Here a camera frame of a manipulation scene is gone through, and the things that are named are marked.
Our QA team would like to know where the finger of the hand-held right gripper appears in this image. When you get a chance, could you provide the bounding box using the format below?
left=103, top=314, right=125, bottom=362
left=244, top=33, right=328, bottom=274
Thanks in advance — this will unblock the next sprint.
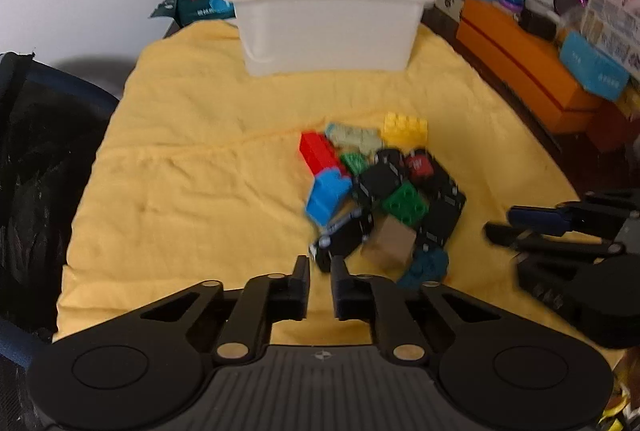
left=506, top=190, right=640, bottom=237
left=484, top=223, right=627, bottom=259

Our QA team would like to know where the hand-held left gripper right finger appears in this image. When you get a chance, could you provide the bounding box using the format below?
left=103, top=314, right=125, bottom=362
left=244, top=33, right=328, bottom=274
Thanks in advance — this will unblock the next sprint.
left=331, top=256, right=522, bottom=365

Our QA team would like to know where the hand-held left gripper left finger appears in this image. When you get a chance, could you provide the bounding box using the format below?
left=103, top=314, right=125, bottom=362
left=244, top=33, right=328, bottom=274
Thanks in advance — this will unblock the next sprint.
left=116, top=255, right=311, bottom=365

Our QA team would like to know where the red building block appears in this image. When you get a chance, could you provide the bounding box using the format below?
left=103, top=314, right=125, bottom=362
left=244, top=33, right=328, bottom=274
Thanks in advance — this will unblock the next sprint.
left=299, top=132, right=352, bottom=178

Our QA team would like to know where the white plastic bin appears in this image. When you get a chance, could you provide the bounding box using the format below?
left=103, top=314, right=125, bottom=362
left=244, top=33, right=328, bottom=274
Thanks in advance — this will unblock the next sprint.
left=221, top=0, right=437, bottom=78

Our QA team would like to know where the black toy car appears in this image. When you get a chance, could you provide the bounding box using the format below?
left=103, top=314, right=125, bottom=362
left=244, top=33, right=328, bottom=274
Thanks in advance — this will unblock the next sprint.
left=352, top=148, right=407, bottom=212
left=309, top=206, right=375, bottom=273
left=417, top=170, right=467, bottom=255

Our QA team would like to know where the brown wooden block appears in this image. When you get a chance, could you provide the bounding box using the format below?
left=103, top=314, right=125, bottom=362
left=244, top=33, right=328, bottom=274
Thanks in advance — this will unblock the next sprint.
left=362, top=216, right=418, bottom=270

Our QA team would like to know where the blue building block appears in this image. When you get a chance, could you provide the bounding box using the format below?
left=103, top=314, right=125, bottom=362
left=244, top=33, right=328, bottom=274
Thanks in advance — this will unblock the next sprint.
left=305, top=169, right=354, bottom=227

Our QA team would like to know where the dark teal building block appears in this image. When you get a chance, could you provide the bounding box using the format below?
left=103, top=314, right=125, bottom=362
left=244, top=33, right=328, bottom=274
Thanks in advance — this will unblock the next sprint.
left=397, top=248, right=450, bottom=290

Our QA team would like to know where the green studded building block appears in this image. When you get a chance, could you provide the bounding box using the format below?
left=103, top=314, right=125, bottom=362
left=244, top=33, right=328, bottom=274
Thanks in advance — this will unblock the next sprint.
left=382, top=182, right=430, bottom=228

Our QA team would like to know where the yellow packet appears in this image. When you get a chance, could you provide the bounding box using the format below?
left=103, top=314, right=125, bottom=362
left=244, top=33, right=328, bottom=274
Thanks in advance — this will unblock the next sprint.
left=599, top=350, right=640, bottom=431

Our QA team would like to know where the dark brown box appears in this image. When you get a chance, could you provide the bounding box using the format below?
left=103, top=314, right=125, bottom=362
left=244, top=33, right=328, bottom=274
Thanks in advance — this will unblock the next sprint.
left=584, top=103, right=637, bottom=155

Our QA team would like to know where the red printed cube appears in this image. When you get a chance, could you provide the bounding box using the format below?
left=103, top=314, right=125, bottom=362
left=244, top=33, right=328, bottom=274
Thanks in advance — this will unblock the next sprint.
left=403, top=152, right=435, bottom=182

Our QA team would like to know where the pale grey building block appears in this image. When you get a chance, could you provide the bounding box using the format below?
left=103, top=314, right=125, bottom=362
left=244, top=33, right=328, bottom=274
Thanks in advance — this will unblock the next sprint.
left=324, top=122, right=384, bottom=156

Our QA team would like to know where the yellow cloth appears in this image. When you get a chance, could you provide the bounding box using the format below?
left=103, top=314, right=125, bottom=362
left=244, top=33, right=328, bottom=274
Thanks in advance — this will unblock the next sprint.
left=52, top=18, right=628, bottom=354

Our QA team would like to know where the light blue box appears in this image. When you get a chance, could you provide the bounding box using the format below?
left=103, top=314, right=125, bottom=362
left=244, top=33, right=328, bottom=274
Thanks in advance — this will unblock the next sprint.
left=558, top=31, right=631, bottom=102

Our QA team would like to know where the orange box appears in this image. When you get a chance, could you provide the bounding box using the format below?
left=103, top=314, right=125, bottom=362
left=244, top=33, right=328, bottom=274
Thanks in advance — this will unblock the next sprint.
left=455, top=0, right=607, bottom=134

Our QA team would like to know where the yellow building block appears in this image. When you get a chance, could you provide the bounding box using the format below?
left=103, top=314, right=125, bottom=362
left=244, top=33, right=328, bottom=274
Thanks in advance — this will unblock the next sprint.
left=382, top=111, right=430, bottom=150

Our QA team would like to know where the white printed box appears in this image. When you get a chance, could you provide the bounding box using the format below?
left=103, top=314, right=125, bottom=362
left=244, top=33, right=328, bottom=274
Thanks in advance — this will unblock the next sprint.
left=582, top=0, right=640, bottom=72

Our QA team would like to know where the black mesh chair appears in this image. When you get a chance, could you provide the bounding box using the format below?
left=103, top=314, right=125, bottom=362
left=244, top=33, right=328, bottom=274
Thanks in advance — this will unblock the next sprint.
left=0, top=51, right=121, bottom=431

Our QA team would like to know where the dark teal packet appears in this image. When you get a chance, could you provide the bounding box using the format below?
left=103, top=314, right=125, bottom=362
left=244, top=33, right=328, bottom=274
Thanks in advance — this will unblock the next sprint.
left=148, top=0, right=237, bottom=28

